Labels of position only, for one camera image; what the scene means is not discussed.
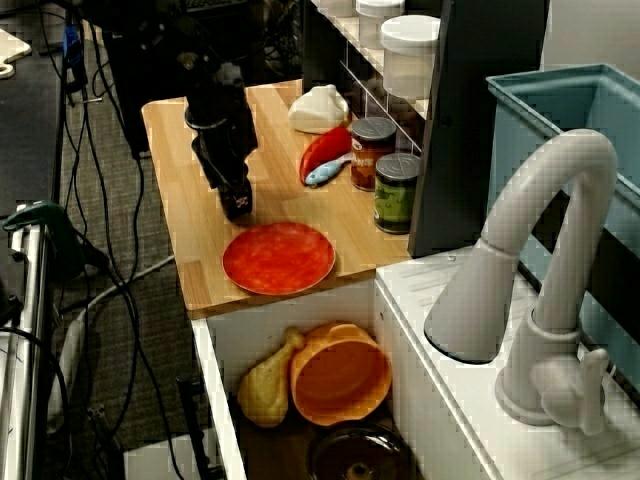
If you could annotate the metal rail frame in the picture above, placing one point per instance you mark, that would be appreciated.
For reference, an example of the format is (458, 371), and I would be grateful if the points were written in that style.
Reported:
(25, 350)

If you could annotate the red round plate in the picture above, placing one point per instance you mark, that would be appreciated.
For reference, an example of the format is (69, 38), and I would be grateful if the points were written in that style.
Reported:
(277, 257)

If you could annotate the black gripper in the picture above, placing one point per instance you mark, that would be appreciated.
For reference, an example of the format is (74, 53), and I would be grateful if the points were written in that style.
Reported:
(225, 145)

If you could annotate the green peas toy can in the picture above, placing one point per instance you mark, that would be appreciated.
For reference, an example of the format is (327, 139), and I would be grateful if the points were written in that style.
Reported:
(395, 200)

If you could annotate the black pot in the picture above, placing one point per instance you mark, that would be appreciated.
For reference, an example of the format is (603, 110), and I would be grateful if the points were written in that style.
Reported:
(360, 455)

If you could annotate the white power strip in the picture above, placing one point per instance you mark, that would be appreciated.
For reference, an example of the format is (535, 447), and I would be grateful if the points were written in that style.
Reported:
(67, 370)

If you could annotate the black WidowX robot arm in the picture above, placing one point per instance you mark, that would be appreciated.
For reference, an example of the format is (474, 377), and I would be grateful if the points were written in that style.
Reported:
(165, 45)

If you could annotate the large white-lidded plastic jar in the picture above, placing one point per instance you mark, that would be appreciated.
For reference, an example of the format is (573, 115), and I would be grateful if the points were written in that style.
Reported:
(407, 55)

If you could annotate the blue toy fish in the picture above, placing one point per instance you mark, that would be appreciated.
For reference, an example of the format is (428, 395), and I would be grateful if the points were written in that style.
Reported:
(322, 173)

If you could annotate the orange toy pot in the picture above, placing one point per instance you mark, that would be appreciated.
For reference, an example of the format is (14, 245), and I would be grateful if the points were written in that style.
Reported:
(340, 380)

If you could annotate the yellow toy chicken drumstick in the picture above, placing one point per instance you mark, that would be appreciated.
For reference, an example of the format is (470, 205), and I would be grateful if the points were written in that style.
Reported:
(265, 387)

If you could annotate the grey toy faucet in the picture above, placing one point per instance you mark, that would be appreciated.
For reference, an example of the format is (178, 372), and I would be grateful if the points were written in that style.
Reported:
(545, 200)

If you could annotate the medium white-lidded plastic jar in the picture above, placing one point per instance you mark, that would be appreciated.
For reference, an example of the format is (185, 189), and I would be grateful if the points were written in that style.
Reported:
(377, 20)

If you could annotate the white toy sink unit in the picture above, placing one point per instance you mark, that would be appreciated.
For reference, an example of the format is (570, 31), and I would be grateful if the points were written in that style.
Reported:
(450, 425)

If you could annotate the black toy kitchen shelf unit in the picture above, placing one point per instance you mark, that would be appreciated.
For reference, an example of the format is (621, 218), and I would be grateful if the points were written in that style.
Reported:
(465, 125)

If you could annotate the brown beans toy can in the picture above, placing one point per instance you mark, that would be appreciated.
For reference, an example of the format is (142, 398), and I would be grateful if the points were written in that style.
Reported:
(370, 160)

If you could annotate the red toy chili pepper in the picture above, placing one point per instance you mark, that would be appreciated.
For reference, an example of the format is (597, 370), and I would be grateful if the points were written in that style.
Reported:
(325, 147)

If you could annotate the blue plastic dish bin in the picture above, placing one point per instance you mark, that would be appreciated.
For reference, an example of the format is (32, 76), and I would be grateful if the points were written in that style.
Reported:
(545, 105)

